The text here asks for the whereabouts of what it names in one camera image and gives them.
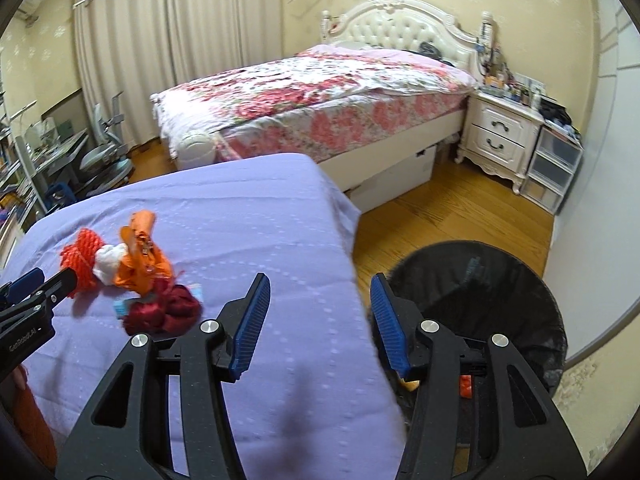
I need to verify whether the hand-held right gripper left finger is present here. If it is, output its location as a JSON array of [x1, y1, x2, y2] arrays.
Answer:
[[55, 272, 273, 480]]

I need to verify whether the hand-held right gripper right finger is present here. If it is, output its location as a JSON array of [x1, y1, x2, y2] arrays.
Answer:
[[369, 272, 588, 480]]

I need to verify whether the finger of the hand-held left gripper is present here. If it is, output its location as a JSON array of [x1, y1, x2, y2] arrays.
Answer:
[[0, 267, 46, 306], [20, 268, 79, 311]]

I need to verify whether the orange foam net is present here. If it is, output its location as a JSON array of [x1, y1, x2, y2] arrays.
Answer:
[[60, 227, 108, 301]]

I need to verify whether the white tissue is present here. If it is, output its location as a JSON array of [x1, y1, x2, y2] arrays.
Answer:
[[94, 242, 128, 283]]

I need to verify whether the dark red cloth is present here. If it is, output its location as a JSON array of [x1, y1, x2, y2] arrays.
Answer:
[[122, 277, 203, 337]]

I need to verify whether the black lined trash bin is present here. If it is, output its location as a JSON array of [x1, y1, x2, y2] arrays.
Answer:
[[387, 240, 568, 466]]

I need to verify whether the cluttered bookshelf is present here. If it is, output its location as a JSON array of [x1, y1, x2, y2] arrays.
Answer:
[[0, 110, 36, 266]]

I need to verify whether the grey study desk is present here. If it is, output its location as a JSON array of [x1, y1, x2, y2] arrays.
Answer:
[[15, 127, 88, 211]]

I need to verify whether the grey desk chair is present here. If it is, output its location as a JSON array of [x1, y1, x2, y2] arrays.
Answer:
[[80, 91, 133, 196]]

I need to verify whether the white storage box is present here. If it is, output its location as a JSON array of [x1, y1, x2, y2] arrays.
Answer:
[[347, 146, 435, 213]]

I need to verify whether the white round container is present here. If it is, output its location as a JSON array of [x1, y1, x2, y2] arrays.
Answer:
[[179, 130, 218, 166]]

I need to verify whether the white nightstand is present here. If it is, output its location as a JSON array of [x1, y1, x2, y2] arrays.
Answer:
[[454, 91, 545, 195]]

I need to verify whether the clear plastic drawer unit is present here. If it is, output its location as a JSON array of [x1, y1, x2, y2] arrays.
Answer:
[[520, 122, 585, 213]]

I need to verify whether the pink floral quilt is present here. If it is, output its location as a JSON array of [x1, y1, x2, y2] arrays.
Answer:
[[152, 44, 478, 161]]

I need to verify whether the beige curtain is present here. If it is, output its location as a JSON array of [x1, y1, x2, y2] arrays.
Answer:
[[72, 0, 173, 151], [165, 0, 286, 93]]

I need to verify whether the white wardrobe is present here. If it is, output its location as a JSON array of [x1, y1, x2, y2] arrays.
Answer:
[[542, 0, 640, 361]]

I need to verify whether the dark bag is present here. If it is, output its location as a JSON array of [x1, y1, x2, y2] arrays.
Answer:
[[540, 97, 581, 136]]

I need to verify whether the cluster of nightstand toiletries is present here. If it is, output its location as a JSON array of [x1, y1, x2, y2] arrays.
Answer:
[[477, 47, 546, 106]]

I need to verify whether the white tufted bed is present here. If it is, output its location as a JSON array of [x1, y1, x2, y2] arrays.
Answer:
[[150, 0, 483, 213]]

